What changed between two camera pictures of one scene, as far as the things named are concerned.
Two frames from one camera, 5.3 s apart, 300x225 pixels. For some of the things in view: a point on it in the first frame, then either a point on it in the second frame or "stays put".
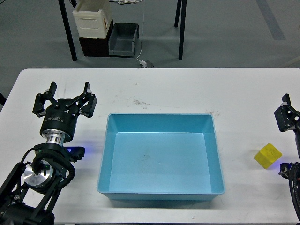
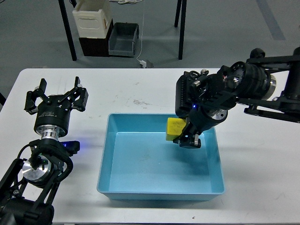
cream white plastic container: (93, 18) stays put
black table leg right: (183, 16) stays put
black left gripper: (59, 121) → (53, 114)
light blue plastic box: (160, 157) stays put
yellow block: (267, 155) → (174, 127)
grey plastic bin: (121, 42) stays put
